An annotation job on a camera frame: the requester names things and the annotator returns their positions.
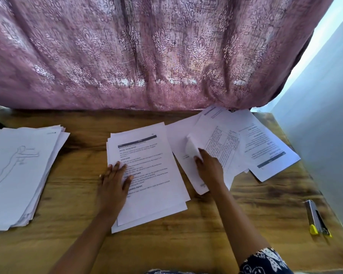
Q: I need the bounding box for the person's left hand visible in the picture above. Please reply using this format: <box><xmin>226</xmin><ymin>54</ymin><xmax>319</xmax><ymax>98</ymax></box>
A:
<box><xmin>97</xmin><ymin>161</ymin><xmax>134</xmax><ymax>217</ymax></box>

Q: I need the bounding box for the person's right hand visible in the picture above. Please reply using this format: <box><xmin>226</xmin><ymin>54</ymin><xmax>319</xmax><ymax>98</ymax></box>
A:
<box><xmin>193</xmin><ymin>148</ymin><xmax>225</xmax><ymax>194</ymax></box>

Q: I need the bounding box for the person's left forearm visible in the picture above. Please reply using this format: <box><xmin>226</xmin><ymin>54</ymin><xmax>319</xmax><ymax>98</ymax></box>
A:
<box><xmin>48</xmin><ymin>211</ymin><xmax>122</xmax><ymax>274</ymax></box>

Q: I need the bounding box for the person's right forearm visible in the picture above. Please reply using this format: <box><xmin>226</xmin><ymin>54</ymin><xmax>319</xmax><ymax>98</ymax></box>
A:
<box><xmin>208</xmin><ymin>182</ymin><xmax>272</xmax><ymax>266</ymax></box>

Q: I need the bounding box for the silver yellow black stapler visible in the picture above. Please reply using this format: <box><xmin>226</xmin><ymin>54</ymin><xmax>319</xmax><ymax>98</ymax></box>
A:
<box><xmin>305</xmin><ymin>199</ymin><xmax>333</xmax><ymax>237</ymax></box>

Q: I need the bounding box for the pink patterned curtain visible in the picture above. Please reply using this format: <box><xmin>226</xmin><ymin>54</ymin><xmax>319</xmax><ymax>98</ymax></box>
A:
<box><xmin>0</xmin><ymin>0</ymin><xmax>335</xmax><ymax>112</ymax></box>

